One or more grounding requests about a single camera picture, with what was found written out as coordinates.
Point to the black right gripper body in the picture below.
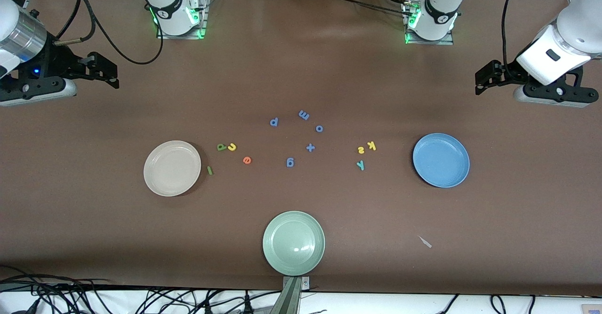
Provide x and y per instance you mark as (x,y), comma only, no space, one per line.
(60,63)

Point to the yellow foam letter k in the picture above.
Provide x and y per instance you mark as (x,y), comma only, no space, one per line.
(371,145)

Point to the teal foam letter y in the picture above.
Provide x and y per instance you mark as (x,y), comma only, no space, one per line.
(360,165)

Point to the blue round plate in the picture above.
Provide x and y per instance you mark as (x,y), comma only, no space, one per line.
(441,160)

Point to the beige brown round plate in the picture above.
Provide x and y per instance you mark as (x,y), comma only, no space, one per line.
(172,168)

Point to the brown table cover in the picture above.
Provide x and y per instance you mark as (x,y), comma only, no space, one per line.
(94,239)

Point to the white tape scrap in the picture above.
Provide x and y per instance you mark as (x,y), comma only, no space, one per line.
(425,242)

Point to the blue foam letter m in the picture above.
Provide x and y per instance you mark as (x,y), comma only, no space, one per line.
(304,115)

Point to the blue foam letter x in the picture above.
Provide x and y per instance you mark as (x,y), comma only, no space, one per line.
(310,147)

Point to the beige box corner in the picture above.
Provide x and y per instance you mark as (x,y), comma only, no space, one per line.
(592,309)

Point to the pale green round plate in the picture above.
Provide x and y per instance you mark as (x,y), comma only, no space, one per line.
(294,243)

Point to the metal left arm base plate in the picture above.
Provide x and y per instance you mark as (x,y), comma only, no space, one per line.
(425,42)

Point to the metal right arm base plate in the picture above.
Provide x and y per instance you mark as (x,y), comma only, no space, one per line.
(203,18)

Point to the metal camera post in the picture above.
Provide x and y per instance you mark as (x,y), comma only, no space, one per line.
(291,297)

